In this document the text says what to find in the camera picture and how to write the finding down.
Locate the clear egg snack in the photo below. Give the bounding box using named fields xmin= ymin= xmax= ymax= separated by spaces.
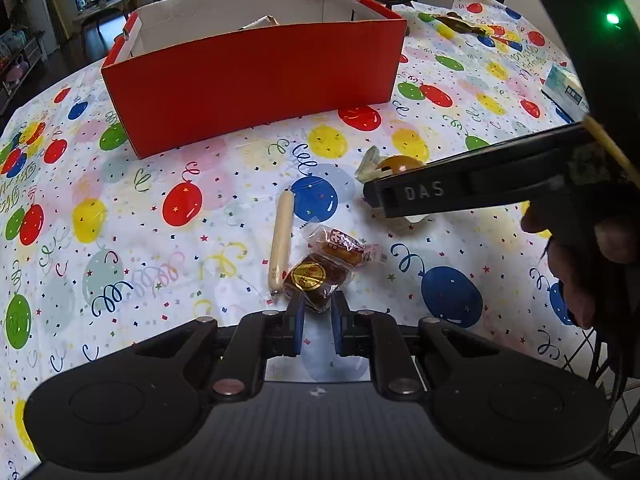
xmin=355 ymin=145 xmax=425 ymax=208

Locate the dark wrapper on table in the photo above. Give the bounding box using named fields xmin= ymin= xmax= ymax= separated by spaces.
xmin=433 ymin=14 xmax=492 ymax=37

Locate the clear brown pastry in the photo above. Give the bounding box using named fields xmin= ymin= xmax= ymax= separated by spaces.
xmin=302 ymin=223 xmax=385 ymax=268

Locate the tv cabinet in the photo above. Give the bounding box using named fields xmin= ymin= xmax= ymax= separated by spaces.
xmin=0 ymin=32 xmax=46 ymax=115

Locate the brown cake gold label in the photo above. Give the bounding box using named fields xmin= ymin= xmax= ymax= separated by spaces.
xmin=283 ymin=252 xmax=352 ymax=313

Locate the red cardboard box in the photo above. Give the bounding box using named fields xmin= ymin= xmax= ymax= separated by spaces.
xmin=101 ymin=0 xmax=407 ymax=158

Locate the person right hand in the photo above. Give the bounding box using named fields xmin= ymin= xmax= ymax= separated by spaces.
xmin=521 ymin=198 xmax=639 ymax=328

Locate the coffee table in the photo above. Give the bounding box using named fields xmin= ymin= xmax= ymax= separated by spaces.
xmin=73 ymin=0 xmax=130 ymax=27

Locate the tissue pack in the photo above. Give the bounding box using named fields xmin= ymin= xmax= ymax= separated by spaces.
xmin=541 ymin=64 xmax=589 ymax=122

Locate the beige sausage stick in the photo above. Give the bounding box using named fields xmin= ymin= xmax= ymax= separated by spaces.
xmin=268 ymin=190 xmax=294 ymax=294

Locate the balloon pattern tablecloth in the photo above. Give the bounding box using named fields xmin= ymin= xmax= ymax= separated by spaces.
xmin=1 ymin=0 xmax=594 ymax=479

